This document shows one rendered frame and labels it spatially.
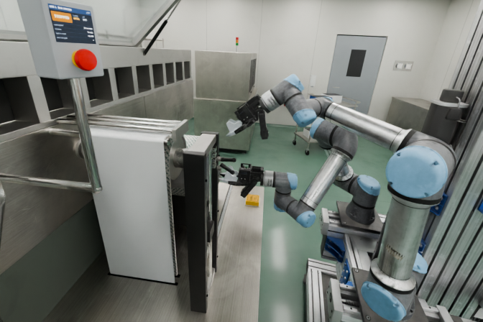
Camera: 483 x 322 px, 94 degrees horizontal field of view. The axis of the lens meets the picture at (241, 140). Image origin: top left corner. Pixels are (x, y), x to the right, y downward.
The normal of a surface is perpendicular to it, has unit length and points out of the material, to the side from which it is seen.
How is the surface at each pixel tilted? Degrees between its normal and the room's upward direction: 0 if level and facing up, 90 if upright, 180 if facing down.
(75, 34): 90
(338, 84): 90
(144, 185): 90
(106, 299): 0
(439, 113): 90
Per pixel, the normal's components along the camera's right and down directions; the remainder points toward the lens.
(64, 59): 0.93, 0.18
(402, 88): -0.12, 0.36
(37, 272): 0.99, 0.09
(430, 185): -0.77, 0.07
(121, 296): 0.05, -0.93
